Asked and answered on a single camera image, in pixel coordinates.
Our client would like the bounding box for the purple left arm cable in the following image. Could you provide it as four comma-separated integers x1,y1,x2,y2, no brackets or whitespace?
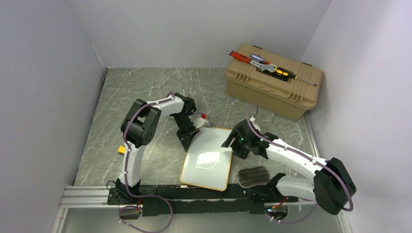
118,92,176,233

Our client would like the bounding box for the tan plastic toolbox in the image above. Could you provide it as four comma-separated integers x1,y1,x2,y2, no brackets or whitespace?
224,43,324,121

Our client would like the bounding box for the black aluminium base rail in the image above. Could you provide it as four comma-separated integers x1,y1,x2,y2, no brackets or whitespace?
60,184,315,219

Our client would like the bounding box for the yellow framed whiteboard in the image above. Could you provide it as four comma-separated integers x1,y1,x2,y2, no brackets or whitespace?
179,127,232,191

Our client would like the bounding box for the blue red screwdriver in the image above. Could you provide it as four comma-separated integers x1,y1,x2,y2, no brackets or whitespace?
250,53,272,65

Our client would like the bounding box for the dark wavy foam sponge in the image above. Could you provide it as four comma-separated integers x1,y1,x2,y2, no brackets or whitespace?
236,166,270,189

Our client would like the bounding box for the red handled adjustable wrench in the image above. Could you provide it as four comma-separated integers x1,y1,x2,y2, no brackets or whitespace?
225,50,276,73

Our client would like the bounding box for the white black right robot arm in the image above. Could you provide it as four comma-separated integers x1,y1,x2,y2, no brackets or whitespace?
221,119,357,215

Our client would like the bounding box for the yellow black screwdriver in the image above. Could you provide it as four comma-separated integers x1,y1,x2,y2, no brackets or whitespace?
274,67,318,86

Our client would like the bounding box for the yellow black sponge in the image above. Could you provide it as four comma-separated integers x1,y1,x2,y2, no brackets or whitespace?
117,145,126,154

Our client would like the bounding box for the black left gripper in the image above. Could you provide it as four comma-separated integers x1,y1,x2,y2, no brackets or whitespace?
173,113,200,152

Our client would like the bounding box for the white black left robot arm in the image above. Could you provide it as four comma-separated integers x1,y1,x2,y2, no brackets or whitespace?
115,92,200,204

